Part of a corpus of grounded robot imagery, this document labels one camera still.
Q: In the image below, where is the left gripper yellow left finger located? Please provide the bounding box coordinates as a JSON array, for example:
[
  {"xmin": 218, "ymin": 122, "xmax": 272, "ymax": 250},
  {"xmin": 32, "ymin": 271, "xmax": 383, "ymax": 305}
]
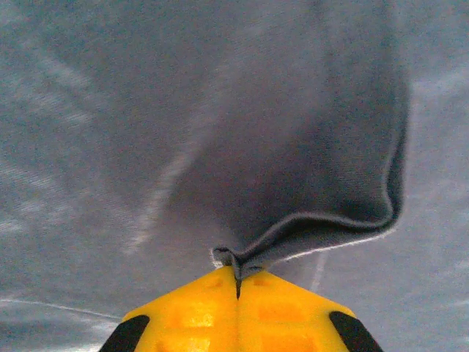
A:
[{"xmin": 97, "ymin": 266, "xmax": 239, "ymax": 352}]

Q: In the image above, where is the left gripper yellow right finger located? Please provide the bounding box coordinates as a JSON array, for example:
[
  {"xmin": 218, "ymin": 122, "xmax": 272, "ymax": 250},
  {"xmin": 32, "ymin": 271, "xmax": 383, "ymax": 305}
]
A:
[{"xmin": 236, "ymin": 270, "xmax": 385, "ymax": 352}]

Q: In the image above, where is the blue t-shirt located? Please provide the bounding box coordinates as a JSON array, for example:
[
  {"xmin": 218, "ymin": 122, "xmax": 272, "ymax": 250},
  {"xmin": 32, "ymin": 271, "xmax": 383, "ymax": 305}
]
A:
[{"xmin": 0, "ymin": 0, "xmax": 469, "ymax": 352}]

